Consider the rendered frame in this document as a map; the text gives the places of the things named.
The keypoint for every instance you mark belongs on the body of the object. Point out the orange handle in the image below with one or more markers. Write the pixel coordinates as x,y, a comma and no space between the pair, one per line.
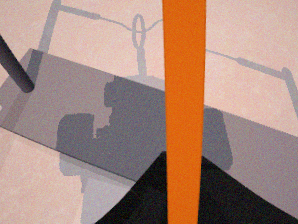
184,25

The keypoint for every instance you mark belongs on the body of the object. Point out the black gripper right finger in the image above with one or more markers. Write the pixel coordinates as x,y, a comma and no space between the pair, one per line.
223,200

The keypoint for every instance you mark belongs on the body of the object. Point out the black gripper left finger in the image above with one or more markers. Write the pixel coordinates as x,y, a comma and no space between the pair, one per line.
146,202

